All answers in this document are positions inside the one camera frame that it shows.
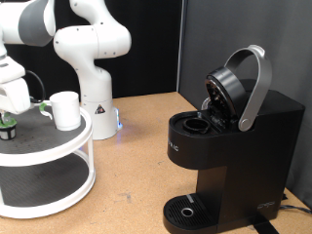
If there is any white mug green-taped handle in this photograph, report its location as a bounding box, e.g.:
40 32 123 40
39 91 82 132

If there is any white two-tier turntable shelf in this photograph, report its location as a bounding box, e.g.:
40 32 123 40
0 99 97 219

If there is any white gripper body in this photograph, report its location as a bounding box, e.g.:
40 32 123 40
0 77 32 115

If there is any black Keurig coffee machine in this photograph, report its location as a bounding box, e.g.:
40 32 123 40
163 44 306 234

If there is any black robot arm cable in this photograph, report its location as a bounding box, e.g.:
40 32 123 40
24 69 47 105

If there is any gray backdrop curtain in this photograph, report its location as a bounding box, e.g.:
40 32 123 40
177 0 312 209

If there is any black machine power cable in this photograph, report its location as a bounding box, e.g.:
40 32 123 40
280 204 312 215

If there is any black tape strip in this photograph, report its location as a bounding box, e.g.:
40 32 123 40
249 213 278 234

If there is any coffee pod green lid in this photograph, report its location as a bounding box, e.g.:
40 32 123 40
0 116 18 141

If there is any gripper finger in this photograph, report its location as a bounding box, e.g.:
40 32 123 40
0 110 11 124

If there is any black backdrop curtain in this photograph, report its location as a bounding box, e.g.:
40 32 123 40
0 0 186 108

